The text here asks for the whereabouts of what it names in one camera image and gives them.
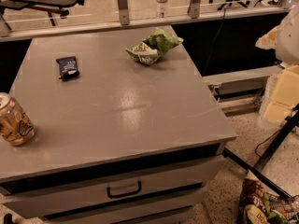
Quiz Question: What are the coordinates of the green jalapeno chip bag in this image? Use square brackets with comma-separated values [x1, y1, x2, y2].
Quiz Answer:
[125, 29, 183, 66]

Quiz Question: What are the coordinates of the gold soda can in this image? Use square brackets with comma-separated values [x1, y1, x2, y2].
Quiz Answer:
[0, 92, 36, 146]

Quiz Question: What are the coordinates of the clear plastic water bottle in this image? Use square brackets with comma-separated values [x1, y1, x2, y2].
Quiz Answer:
[155, 0, 170, 20]

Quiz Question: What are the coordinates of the brown green chip bag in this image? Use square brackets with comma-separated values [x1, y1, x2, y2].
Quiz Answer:
[237, 171, 299, 224]

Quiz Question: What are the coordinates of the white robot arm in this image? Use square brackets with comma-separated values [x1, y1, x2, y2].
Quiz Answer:
[256, 5, 299, 124]

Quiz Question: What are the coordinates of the black tripod leg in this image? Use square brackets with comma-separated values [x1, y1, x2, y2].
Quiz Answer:
[254, 104, 299, 172]

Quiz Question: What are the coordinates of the metal railing frame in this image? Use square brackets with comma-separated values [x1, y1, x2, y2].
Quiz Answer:
[1, 0, 298, 41]

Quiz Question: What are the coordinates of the grey drawer cabinet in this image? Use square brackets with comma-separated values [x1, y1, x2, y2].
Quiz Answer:
[0, 29, 235, 224]

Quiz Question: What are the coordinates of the dark blue snack packet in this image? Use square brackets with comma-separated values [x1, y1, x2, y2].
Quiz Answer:
[56, 56, 79, 81]

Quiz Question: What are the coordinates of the black cable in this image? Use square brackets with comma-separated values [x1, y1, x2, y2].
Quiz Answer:
[254, 109, 299, 160]

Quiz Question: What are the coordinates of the black drawer handle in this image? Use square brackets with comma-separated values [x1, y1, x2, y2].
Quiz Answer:
[107, 181, 142, 199]

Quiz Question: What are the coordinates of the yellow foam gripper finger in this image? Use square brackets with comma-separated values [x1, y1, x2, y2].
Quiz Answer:
[262, 65, 299, 124]

